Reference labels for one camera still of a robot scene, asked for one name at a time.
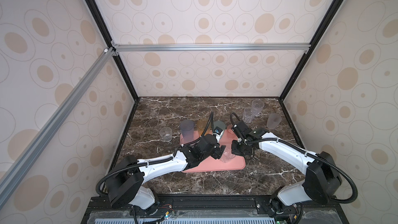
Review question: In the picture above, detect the black frame post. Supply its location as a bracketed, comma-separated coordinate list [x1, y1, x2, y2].
[279, 0, 359, 101]
[85, 0, 140, 101]

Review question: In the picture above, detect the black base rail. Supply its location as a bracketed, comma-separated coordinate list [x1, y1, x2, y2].
[81, 194, 348, 224]

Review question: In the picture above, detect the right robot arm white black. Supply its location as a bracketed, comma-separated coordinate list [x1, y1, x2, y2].
[232, 124, 358, 206]

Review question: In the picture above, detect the frosted white cup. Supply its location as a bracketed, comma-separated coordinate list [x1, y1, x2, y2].
[266, 113, 282, 130]

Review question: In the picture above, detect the black frame post left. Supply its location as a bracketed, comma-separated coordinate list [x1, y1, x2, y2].
[85, 0, 140, 101]

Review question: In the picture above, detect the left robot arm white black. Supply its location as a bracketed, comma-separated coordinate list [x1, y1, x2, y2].
[95, 134, 226, 210]

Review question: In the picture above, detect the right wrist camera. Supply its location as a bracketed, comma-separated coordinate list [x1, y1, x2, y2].
[232, 120, 252, 141]

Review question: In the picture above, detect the small clear cup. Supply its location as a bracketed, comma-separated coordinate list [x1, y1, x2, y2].
[160, 127, 173, 142]

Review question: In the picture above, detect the yellow transparent tumbler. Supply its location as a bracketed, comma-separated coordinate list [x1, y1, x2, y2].
[196, 119, 212, 135]

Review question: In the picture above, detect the silver aluminium side bar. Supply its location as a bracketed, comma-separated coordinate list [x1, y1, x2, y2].
[1, 47, 115, 207]

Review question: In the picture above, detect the grey frosted tumbler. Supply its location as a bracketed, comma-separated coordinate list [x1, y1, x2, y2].
[180, 120, 194, 144]

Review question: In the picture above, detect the black frame post right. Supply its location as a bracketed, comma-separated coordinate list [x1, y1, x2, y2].
[279, 0, 359, 101]

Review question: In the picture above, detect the green frosted tumbler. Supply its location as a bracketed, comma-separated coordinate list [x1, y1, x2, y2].
[214, 120, 226, 130]

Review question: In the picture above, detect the clear faceted glass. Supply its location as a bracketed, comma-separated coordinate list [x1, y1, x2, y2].
[220, 148, 236, 163]

